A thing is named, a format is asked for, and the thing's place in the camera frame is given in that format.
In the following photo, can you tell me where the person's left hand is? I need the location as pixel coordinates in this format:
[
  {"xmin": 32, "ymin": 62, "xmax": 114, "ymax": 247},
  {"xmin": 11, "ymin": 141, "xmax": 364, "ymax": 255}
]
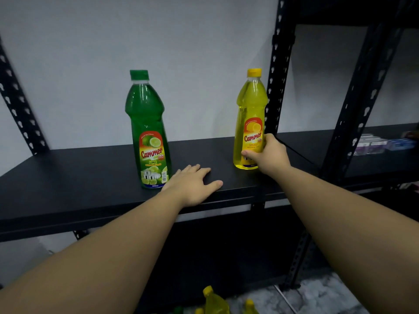
[{"xmin": 161, "ymin": 164, "xmax": 224, "ymax": 208}]

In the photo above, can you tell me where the black metal shelving rack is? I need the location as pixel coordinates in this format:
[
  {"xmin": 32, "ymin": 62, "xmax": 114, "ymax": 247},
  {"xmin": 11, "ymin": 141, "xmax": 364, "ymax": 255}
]
[
  {"xmin": 0, "ymin": 0, "xmax": 410, "ymax": 314},
  {"xmin": 276, "ymin": 0, "xmax": 419, "ymax": 223}
]

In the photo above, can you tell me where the person's right hand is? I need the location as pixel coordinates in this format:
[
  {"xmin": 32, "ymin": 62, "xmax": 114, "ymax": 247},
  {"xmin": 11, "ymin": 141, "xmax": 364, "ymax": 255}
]
[{"xmin": 241, "ymin": 133, "xmax": 292, "ymax": 179}]

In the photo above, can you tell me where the group of bottles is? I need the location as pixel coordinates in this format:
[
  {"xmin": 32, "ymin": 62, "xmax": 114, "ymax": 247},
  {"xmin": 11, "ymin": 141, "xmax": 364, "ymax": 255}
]
[{"xmin": 195, "ymin": 285, "xmax": 261, "ymax": 314}]

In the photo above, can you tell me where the white cable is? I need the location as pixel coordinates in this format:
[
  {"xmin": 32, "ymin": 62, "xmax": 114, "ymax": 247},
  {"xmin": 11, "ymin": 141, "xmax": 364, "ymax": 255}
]
[{"xmin": 274, "ymin": 285, "xmax": 299, "ymax": 314}]

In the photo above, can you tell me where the person's left forearm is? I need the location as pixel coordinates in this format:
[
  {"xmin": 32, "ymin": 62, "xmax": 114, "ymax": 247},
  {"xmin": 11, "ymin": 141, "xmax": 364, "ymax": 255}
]
[{"xmin": 0, "ymin": 189, "xmax": 184, "ymax": 314}]

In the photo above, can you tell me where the person's right forearm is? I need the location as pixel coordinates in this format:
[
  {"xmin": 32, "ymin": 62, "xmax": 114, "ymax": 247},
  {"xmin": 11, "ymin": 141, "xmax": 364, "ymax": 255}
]
[{"xmin": 271, "ymin": 166, "xmax": 419, "ymax": 314}]

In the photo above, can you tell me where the yellow dish soap bottle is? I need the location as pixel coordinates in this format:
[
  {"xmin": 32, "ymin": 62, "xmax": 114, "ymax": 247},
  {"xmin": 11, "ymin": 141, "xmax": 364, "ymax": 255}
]
[{"xmin": 233, "ymin": 68, "xmax": 268, "ymax": 171}]

